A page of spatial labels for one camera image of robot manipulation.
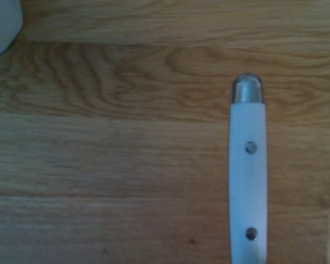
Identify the white cup with patterned rim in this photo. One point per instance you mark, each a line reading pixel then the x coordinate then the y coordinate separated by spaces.
pixel 1 24

